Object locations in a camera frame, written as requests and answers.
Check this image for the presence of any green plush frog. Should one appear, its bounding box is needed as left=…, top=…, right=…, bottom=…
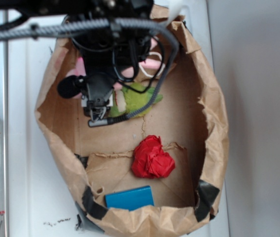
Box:
left=109, top=82, right=163, bottom=118

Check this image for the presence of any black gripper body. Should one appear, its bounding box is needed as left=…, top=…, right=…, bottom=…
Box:
left=70, top=14, right=151, bottom=81

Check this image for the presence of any black foam microphone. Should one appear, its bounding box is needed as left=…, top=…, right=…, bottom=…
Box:
left=57, top=75, right=85, bottom=99

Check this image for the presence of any grey braided cable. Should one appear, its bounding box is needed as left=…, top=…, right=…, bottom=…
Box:
left=0, top=18, right=180, bottom=128

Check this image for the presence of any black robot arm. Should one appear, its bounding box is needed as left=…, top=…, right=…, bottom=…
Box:
left=0, top=0, right=154, bottom=82

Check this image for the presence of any brown paper bag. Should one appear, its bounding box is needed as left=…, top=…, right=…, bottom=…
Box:
left=35, top=14, right=229, bottom=237

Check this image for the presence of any crumpled red paper ball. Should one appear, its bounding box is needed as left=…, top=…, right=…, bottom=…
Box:
left=131, top=135, right=175, bottom=179

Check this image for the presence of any blue rectangular block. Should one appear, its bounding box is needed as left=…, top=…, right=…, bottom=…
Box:
left=105, top=186, right=154, bottom=211

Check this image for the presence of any pink plush bunny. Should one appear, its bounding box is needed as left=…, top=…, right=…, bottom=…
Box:
left=66, top=38, right=165, bottom=91

